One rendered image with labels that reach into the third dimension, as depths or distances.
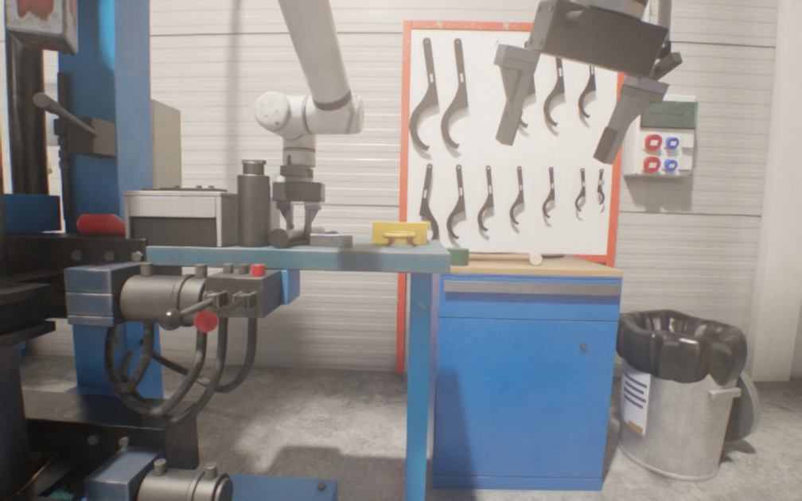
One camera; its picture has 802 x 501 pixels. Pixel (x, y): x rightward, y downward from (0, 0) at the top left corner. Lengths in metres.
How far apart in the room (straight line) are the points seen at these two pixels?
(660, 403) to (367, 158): 2.13
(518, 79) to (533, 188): 2.32
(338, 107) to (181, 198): 0.42
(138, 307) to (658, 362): 1.87
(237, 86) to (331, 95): 2.22
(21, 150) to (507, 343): 1.69
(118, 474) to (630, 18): 1.23
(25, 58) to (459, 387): 1.76
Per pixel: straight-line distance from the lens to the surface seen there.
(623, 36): 0.50
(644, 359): 2.05
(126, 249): 1.10
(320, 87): 0.85
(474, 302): 1.56
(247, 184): 0.97
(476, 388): 1.68
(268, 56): 3.04
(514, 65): 0.46
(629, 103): 0.54
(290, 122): 0.95
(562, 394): 1.78
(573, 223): 2.87
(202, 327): 0.68
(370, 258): 0.88
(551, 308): 1.64
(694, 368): 2.02
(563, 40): 0.47
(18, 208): 1.41
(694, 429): 2.18
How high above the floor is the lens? 1.16
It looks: 6 degrees down
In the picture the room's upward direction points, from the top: 1 degrees clockwise
